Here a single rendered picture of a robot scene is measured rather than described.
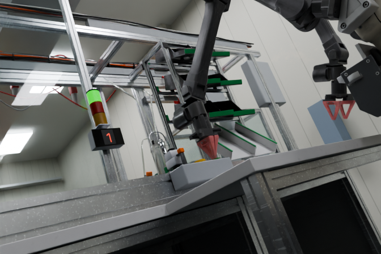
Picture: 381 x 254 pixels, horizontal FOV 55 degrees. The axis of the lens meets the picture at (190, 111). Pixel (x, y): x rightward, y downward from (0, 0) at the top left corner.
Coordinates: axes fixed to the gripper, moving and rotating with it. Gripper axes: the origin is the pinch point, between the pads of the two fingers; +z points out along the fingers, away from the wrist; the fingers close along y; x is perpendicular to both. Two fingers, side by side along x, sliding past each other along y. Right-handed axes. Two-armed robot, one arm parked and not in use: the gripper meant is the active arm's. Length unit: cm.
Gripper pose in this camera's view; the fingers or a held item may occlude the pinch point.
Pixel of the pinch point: (214, 157)
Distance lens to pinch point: 121.4
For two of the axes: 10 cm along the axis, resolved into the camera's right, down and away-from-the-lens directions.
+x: 5.9, -4.5, -6.7
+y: -7.4, 0.2, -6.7
